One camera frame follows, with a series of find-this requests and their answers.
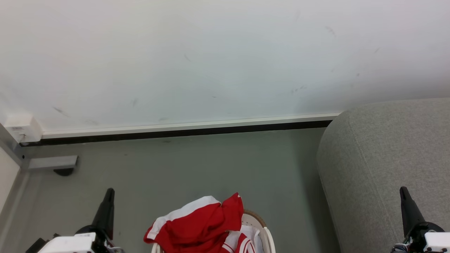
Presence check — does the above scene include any red white-striped garment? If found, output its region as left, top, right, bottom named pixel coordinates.
left=221, top=225, right=264, bottom=253

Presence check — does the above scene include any grey fabric sofa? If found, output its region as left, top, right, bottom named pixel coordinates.
left=316, top=98, right=450, bottom=253

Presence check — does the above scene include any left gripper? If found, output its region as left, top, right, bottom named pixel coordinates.
left=38, top=188, right=123, bottom=253

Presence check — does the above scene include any white partition with grey frame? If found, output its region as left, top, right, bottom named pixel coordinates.
left=0, top=123, right=78, bottom=218

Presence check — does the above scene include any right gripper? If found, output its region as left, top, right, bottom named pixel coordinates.
left=394, top=187, right=450, bottom=253

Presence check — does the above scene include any white laundry basket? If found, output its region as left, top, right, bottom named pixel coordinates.
left=151, top=210, right=276, bottom=253

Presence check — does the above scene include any red shirt with white trim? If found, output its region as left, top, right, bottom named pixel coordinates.
left=143, top=192, right=244, bottom=253

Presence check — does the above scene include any black and white baseboard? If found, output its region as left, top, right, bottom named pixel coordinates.
left=19, top=113, right=342, bottom=147

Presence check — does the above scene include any white wall outlet box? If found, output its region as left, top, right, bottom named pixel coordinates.
left=4, top=114, right=43, bottom=143

